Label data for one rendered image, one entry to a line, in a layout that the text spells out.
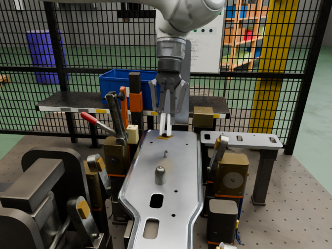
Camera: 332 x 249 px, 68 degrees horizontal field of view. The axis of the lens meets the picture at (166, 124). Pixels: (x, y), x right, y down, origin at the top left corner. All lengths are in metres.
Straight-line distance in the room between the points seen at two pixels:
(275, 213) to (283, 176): 0.27
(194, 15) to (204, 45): 0.63
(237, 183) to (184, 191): 0.18
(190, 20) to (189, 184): 0.43
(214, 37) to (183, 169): 0.69
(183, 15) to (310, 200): 0.95
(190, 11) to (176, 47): 0.17
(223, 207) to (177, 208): 0.12
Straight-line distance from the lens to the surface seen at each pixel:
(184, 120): 1.04
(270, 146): 0.95
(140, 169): 0.77
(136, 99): 1.05
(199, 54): 1.24
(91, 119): 0.80
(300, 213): 1.18
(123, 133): 0.81
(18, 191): 0.46
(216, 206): 0.67
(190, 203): 0.65
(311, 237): 1.10
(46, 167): 0.50
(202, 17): 0.62
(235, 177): 0.76
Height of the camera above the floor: 1.45
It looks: 26 degrees down
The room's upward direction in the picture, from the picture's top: straight up
